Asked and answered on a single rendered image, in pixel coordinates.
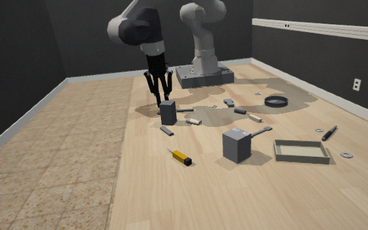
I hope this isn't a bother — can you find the silver flat washer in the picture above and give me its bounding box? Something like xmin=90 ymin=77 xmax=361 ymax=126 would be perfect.
xmin=340 ymin=152 xmax=353 ymax=158

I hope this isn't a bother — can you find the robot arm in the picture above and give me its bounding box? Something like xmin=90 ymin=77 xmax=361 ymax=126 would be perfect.
xmin=107 ymin=0 xmax=227 ymax=75

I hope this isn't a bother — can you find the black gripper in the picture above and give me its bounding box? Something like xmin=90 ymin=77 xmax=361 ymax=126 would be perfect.
xmin=144 ymin=52 xmax=173 ymax=108

